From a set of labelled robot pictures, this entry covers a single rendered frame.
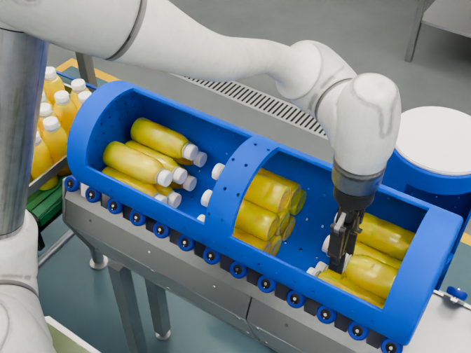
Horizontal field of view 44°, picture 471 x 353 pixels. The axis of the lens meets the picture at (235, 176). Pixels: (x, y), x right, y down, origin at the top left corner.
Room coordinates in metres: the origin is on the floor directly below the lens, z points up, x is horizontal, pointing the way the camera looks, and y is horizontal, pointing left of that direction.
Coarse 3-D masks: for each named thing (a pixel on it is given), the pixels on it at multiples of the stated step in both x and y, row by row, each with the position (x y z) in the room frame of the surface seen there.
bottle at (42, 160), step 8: (40, 144) 1.15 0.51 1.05; (40, 152) 1.14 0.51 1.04; (48, 152) 1.15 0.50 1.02; (40, 160) 1.13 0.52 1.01; (48, 160) 1.14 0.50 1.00; (32, 168) 1.13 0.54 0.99; (40, 168) 1.13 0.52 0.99; (32, 176) 1.13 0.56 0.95; (56, 176) 1.15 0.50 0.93; (48, 184) 1.13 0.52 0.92; (56, 184) 1.14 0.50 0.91
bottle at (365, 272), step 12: (348, 264) 0.71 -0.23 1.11; (360, 264) 0.71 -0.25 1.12; (372, 264) 0.70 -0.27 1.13; (384, 264) 0.71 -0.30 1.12; (348, 276) 0.70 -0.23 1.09; (360, 276) 0.69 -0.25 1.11; (372, 276) 0.68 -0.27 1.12; (384, 276) 0.68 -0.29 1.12; (372, 288) 0.67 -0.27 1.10; (384, 288) 0.66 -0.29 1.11
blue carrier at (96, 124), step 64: (128, 128) 1.21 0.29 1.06; (192, 128) 1.17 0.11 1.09; (128, 192) 0.93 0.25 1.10; (192, 192) 1.06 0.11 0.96; (320, 192) 0.97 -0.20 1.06; (384, 192) 0.82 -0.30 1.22; (256, 256) 0.74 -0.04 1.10; (320, 256) 0.85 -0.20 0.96; (448, 256) 0.75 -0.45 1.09; (384, 320) 0.59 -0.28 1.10
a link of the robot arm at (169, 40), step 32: (160, 0) 0.60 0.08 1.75; (160, 32) 0.57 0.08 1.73; (192, 32) 0.60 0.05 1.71; (160, 64) 0.57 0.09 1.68; (192, 64) 0.59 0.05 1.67; (224, 64) 0.62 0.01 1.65; (256, 64) 0.70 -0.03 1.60; (288, 64) 0.81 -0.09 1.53; (320, 64) 0.83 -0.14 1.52; (288, 96) 0.82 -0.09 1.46; (320, 96) 0.80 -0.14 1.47
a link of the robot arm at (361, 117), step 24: (336, 96) 0.77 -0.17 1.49; (360, 96) 0.71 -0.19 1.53; (384, 96) 0.71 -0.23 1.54; (336, 120) 0.73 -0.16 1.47; (360, 120) 0.70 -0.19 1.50; (384, 120) 0.70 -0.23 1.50; (336, 144) 0.72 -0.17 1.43; (360, 144) 0.69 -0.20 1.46; (384, 144) 0.69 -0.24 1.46; (360, 168) 0.69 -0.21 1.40
